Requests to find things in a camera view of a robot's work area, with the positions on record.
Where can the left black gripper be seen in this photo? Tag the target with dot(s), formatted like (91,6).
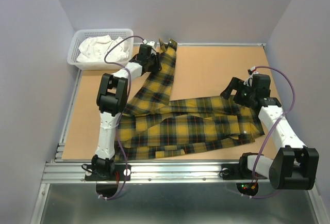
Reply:
(157,66)

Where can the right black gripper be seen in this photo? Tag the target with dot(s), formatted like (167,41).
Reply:
(233,84)

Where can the yellow plaid long sleeve shirt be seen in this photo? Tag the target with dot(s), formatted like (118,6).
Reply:
(154,126)

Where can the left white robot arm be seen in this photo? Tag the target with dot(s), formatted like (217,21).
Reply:
(111,100)

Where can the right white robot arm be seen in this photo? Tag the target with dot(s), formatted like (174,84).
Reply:
(295,165)

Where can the white long sleeve shirt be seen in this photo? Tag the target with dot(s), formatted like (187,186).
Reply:
(94,49)

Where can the white perforated plastic basket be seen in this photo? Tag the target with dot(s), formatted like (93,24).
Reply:
(81,35)

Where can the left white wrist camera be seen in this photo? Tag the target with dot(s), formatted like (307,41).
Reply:
(153,44)

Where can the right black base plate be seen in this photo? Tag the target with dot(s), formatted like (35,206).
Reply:
(237,171)

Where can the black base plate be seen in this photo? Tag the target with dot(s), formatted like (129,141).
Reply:
(237,171)
(119,173)

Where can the aluminium mounting rail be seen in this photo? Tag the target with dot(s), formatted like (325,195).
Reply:
(144,172)

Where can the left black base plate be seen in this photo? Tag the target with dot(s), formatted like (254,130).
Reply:
(119,173)

